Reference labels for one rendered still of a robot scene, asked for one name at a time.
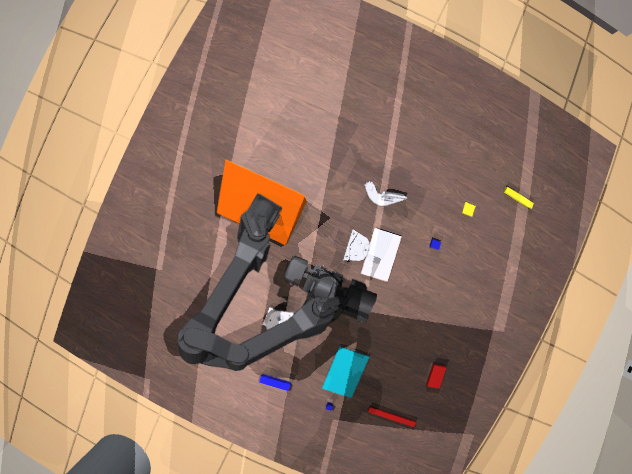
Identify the white housing plate with two holes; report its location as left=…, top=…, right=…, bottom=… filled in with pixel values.
left=266, top=311, right=293, bottom=330

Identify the yellow rectangular bar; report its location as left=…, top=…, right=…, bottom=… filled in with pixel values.
left=504, top=187, right=534, bottom=208

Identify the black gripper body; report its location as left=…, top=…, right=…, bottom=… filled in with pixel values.
left=283, top=256, right=367, bottom=289

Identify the teal rectangular plate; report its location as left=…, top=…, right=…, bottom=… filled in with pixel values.
left=323, top=347, right=370, bottom=398

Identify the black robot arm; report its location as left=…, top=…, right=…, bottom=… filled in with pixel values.
left=177, top=193, right=377, bottom=371

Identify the yellow square block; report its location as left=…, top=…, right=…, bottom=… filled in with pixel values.
left=462, top=202, right=476, bottom=216

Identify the red flat bar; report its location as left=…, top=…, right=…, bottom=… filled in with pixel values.
left=368, top=406, right=416, bottom=427

